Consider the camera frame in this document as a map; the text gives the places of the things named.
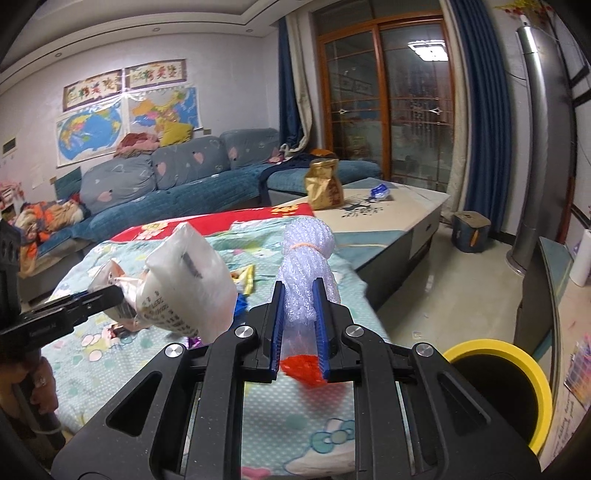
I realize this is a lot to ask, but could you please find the wooden glass sliding door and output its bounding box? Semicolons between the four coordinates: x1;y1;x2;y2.
318;11;455;192

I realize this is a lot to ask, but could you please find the blue grey sectional sofa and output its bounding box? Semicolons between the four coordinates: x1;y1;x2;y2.
13;127;384;305

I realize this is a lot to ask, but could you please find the Hello Kitty patterned blanket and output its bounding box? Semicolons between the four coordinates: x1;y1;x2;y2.
40;203;394;478

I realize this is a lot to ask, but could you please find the yellow rimmed black trash bin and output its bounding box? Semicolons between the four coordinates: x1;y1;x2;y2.
444;339;553;455

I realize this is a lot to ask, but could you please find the china map poster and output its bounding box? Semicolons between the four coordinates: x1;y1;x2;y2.
127;86;201;137

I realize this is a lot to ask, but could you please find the yellow candy wrapper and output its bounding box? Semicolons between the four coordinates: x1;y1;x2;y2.
230;264;256;296

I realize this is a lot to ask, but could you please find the colourful bead tray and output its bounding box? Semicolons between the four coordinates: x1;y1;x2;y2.
564;335;591;410

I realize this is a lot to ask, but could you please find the world map poster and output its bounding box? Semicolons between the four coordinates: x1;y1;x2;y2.
55;100;126;167

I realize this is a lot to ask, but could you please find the dark blue curtain left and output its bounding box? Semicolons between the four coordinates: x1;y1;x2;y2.
277;17;304;150

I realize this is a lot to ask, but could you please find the orange plastic net scrap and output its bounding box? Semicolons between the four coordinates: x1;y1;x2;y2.
280;354;327;388

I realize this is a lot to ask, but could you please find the calligraphy picture left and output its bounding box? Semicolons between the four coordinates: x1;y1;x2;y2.
62;69;123;112

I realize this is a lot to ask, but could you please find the gold paper snack bag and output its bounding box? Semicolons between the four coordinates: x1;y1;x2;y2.
304;159;345;210

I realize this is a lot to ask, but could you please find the dark blue curtain right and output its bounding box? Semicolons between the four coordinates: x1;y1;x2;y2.
451;0;513;232

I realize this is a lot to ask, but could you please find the white foam net wrapper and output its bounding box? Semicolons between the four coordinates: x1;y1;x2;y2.
276;216;341;358

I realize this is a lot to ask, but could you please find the pile of clothes on sofa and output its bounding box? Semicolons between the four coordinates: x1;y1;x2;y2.
13;198;85;278

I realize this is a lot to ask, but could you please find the calligraphy picture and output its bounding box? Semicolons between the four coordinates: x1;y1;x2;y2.
124;59;187;90
62;69;123;112

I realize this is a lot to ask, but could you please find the dark blue curtain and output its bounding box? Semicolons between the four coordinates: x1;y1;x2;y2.
451;0;513;232
277;17;304;150

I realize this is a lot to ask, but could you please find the purple foil wrapper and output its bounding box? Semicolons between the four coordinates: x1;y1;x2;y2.
187;337;202;350

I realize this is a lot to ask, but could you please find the blue storage box stool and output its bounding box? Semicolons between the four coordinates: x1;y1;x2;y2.
452;211;491;253

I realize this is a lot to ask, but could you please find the silver tower air conditioner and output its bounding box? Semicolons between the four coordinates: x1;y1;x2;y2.
507;17;575;275

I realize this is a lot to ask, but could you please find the calligraphy picture right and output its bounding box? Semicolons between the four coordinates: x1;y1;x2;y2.
124;59;187;90

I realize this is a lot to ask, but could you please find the white paper towel roll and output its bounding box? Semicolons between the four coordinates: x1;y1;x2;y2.
569;229;591;287

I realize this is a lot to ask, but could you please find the blue white crumpled wrapper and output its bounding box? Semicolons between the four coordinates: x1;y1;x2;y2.
369;183;391;202

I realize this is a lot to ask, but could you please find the grey coffee table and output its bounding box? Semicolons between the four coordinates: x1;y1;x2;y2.
276;177;452;310

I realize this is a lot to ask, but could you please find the white printed plastic bag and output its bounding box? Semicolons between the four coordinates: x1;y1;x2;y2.
88;222;238;344

